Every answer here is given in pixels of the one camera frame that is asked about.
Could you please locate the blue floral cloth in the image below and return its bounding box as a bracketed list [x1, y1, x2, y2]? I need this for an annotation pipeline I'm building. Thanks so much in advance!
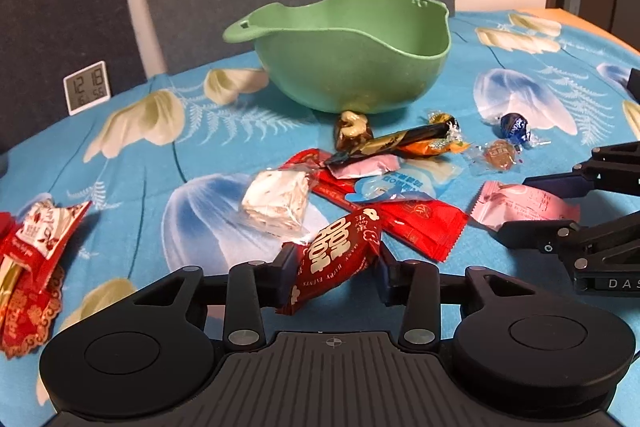
[0, 9, 640, 427]

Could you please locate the dark red white-lettered packet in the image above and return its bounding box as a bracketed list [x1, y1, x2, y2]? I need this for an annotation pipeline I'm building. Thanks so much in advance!
[275, 206, 384, 316]

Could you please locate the black gold packet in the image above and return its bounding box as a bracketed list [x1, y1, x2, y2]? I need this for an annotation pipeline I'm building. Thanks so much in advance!
[324, 123, 458, 166]

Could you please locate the small pink candy packet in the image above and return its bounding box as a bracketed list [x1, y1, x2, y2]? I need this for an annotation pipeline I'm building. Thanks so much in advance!
[325, 154, 402, 180]

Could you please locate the light blue packet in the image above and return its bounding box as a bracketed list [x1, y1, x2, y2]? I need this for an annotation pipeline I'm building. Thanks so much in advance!
[354, 157, 463, 204]

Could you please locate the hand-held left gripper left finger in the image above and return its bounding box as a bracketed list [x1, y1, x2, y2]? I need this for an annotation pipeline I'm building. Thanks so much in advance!
[132, 243, 302, 350]

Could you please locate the white nougat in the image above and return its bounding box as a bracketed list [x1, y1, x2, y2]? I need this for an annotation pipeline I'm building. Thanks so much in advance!
[241, 169, 319, 241]

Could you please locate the red gold ornate packet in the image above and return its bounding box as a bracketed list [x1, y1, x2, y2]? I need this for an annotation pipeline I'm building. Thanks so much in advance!
[0, 257, 67, 360]

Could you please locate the pink pillow packet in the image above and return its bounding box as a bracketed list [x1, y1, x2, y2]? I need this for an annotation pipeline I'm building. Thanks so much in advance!
[469, 181, 583, 234]

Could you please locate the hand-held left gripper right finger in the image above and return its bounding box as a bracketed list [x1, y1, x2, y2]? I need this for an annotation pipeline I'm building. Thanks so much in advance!
[377, 247, 527, 350]

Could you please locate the clear wrapped walnut candy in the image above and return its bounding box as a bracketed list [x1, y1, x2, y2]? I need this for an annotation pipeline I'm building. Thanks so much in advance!
[333, 110, 374, 152]

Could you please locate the green plastic bowl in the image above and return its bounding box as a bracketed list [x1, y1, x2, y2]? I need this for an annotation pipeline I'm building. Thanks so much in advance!
[222, 0, 452, 115]

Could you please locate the orange packet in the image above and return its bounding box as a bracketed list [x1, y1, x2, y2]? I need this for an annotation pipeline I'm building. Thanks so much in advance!
[395, 138, 473, 158]

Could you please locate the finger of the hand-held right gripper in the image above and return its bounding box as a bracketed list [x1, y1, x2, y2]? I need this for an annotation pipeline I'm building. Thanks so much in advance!
[492, 219, 581, 254]
[521, 146, 640, 202]

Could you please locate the clear brown candy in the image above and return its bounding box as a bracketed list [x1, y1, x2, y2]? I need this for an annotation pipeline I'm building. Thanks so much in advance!
[465, 138, 526, 172]

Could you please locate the red white candy packet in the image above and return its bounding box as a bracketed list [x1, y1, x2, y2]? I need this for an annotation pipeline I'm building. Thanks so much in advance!
[12, 201, 93, 280]

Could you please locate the bright red long packet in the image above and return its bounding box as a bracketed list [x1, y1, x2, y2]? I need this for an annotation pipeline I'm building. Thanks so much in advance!
[277, 148, 469, 264]

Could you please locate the blue foil chocolate ball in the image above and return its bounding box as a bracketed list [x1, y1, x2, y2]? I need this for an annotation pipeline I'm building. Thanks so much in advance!
[481, 112, 551, 151]

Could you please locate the white digital clock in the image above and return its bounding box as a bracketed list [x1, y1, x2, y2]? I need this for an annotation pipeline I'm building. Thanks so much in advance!
[63, 61, 112, 116]

